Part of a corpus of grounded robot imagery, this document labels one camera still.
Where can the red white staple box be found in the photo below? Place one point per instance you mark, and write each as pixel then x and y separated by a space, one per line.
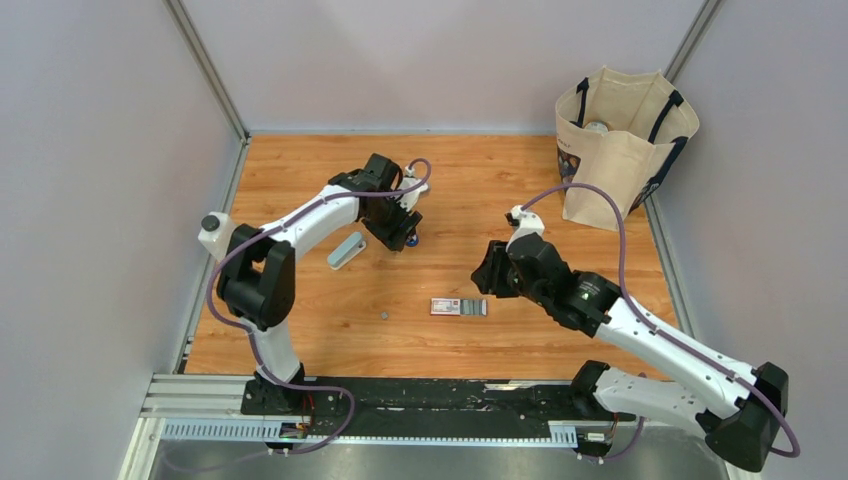
pixel 458 307

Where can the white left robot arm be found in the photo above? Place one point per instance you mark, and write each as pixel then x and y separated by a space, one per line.
pixel 254 283

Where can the white bottle black cap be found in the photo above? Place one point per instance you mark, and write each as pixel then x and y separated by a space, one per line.
pixel 215 234

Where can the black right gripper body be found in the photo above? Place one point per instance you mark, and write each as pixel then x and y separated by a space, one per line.
pixel 528 291

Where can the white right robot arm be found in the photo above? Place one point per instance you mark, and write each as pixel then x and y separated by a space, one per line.
pixel 736 408

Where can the beige canvas tote bag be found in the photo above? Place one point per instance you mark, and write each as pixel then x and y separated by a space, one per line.
pixel 610 175

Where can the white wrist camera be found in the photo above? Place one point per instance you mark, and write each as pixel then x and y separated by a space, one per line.
pixel 523 222
pixel 409 180

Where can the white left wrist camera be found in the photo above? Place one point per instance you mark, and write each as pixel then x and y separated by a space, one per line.
pixel 409 180

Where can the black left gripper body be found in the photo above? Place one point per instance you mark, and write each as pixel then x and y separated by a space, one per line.
pixel 387 219

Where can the object inside tote bag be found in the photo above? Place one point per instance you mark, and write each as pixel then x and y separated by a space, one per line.
pixel 597 126

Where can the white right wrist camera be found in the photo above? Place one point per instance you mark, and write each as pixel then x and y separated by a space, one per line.
pixel 523 222

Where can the light blue stapler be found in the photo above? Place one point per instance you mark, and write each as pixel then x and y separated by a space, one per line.
pixel 346 251

